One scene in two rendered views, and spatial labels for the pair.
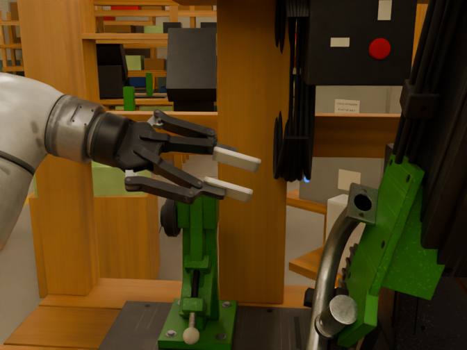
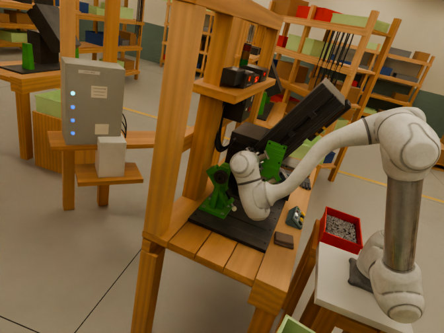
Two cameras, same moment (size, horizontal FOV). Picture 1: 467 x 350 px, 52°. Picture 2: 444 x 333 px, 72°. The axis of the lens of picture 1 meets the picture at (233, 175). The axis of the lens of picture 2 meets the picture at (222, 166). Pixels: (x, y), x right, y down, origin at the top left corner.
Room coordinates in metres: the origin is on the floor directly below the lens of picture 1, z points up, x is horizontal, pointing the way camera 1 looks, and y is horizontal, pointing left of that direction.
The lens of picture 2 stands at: (0.56, 1.46, 1.82)
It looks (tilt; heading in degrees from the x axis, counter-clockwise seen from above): 25 degrees down; 281
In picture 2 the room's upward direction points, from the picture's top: 13 degrees clockwise
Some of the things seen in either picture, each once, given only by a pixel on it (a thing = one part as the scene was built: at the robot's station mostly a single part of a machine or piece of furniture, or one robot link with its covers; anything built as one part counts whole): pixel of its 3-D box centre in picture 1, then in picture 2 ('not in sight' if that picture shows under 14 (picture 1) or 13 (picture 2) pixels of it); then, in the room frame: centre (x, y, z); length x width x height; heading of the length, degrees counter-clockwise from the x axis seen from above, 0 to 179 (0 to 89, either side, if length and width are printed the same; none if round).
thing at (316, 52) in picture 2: not in sight; (298, 83); (0.64, -3.75, 1.19); 2.30 x 0.55 x 2.39; 133
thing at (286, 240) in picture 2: not in sight; (284, 239); (0.42, 0.15, 0.91); 0.10 x 0.08 x 0.03; 6
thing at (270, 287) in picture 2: not in sight; (293, 214); (0.37, -0.28, 0.82); 1.50 x 0.14 x 0.15; 85
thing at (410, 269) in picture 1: (404, 233); (273, 158); (0.60, -0.23, 1.17); 0.13 x 0.12 x 0.20; 85
